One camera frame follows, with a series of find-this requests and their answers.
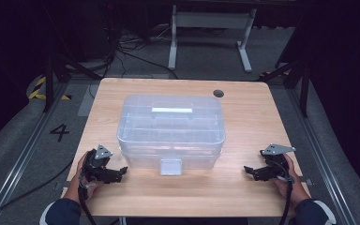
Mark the aluminium floor rail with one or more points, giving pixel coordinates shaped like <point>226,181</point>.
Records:
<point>22,159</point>
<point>318,150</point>

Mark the clear plastic storage box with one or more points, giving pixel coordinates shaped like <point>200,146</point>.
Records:
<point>172,131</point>

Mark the yellow black floor tape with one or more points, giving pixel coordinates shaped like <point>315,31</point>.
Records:
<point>37,90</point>

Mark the person's left hand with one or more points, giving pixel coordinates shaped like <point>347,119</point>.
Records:
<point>75,187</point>

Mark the black tripod stand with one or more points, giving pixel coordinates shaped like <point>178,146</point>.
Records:
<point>304,90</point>
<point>48,81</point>

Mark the person's right hand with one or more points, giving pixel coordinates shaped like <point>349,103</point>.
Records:
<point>295,187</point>

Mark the dark round table grommet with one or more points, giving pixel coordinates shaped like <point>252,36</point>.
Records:
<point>218,93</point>

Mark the white metal desk frame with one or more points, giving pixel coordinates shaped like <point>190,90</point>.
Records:
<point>212,20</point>

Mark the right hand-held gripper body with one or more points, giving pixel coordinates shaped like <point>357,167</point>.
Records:
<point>276,162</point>

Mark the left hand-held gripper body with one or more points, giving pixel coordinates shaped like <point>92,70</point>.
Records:
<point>95,167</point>

